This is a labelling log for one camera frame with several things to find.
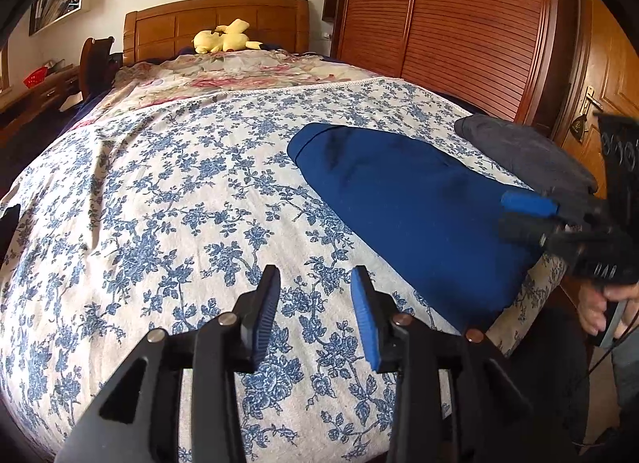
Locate wooden slatted wardrobe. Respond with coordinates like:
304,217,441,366
322,0,586,140

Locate yellow plush toy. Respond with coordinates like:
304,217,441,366
192,18,263,55

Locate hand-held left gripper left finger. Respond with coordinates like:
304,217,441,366
55,264,282,463

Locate brass door handle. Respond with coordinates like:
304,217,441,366
568,85,605,145

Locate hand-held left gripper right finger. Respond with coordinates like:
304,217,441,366
350,266,533,463

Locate black folded garment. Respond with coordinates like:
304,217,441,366
0,203,22,265

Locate wooden door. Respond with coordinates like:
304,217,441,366
553,0,639,195

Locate blue floral bedspread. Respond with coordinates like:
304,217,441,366
0,76,571,463

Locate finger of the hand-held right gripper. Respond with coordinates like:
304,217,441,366
499,212,606,257
500,190,601,220

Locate pink floral quilt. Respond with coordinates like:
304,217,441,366
65,50,386,132

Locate blue suit jacket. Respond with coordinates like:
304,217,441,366
288,122,558,335

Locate wooden desk cabinet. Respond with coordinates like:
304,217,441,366
0,64,83,145

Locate dark wooden chair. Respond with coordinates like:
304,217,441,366
79,36,123,100

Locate wooden headboard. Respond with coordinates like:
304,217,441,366
123,0,311,67

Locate person's right hand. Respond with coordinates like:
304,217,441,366
578,287,609,337

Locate white wall shelf with books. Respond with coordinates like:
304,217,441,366
28,0,94,37

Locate grey folded garment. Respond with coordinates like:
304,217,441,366
454,114,600,205

